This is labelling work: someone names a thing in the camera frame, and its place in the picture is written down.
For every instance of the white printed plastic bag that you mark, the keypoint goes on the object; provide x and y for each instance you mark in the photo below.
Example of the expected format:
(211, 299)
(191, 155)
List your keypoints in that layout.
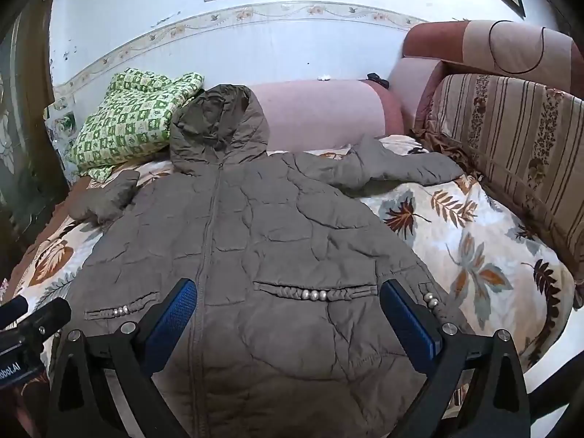
(59, 127)

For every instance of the small black object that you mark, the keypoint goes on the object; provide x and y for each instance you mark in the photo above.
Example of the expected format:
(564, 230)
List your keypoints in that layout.
(377, 80)

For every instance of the grey-brown hooded puffer jacket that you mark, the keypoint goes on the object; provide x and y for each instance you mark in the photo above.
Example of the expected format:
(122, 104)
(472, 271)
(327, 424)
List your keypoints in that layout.
(273, 219)

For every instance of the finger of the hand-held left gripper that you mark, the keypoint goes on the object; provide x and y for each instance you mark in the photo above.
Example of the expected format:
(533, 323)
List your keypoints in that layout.
(12, 311)
(48, 317)

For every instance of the dark cabinet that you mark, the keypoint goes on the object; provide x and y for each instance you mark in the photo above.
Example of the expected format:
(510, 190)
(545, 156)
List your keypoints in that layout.
(25, 146)

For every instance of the green checkered quilt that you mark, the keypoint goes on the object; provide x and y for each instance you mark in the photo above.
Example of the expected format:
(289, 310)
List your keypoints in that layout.
(127, 118)

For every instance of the leaf-print blanket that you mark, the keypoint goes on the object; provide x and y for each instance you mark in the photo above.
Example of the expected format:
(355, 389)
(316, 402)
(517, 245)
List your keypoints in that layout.
(474, 237)

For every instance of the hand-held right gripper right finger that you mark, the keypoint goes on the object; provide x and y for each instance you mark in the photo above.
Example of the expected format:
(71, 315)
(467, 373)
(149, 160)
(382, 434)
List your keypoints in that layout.
(408, 321)

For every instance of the striped floral cushion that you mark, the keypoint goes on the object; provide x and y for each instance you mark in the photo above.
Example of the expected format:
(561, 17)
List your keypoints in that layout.
(520, 146)

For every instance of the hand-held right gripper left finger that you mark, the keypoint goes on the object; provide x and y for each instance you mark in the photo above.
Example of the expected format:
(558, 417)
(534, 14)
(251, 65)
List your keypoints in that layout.
(171, 317)

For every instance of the pink sofa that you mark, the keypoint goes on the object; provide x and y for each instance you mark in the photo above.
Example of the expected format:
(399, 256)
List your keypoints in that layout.
(315, 109)

